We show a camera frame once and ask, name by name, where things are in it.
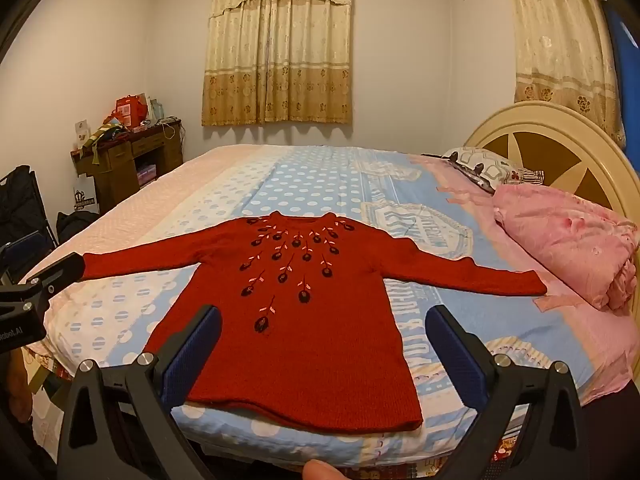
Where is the narrow beige floral curtain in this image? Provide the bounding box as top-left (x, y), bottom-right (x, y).
top-left (502, 0), bottom-right (628, 148)

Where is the brown wooden desk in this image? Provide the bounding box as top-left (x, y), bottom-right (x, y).
top-left (70, 117), bottom-right (185, 216)

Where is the white patterned pillow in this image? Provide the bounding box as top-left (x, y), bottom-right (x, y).
top-left (440, 146), bottom-right (546, 193)

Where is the cream and brown headboard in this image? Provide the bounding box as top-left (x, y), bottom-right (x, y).
top-left (462, 101), bottom-right (640, 311)

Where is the red gift bag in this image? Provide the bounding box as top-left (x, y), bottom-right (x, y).
top-left (116, 94), bottom-right (151, 128)

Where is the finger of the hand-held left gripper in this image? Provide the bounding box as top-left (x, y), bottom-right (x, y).
top-left (22, 252), bottom-right (85, 306)

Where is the pink folded quilt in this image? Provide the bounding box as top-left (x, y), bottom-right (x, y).
top-left (492, 184), bottom-right (640, 311)

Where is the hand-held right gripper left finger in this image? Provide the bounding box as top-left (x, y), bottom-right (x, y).
top-left (57, 305), bottom-right (223, 480)

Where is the green yellow striped cloth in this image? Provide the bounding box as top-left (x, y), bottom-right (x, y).
top-left (80, 122), bottom-right (122, 166)

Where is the red knitted sweater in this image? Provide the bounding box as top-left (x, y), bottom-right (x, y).
top-left (80, 212), bottom-right (548, 433)

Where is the black bag on chair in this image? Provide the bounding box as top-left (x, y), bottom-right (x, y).
top-left (0, 165), bottom-right (57, 266)

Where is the white shopping bag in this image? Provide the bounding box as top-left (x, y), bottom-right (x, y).
top-left (74, 175), bottom-right (98, 212)

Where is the bed with blue patterned sheet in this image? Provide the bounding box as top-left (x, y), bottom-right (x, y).
top-left (20, 144), bottom-right (640, 480)

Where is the blue panel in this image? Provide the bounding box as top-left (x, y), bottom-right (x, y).
top-left (602, 5), bottom-right (640, 128)

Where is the person's right hand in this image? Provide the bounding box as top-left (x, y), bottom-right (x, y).
top-left (304, 459), bottom-right (346, 480)

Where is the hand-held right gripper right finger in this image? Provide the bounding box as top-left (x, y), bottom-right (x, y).
top-left (426, 305), bottom-right (588, 480)

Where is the wide beige floral curtain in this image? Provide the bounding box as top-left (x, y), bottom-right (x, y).
top-left (201, 0), bottom-right (353, 127)

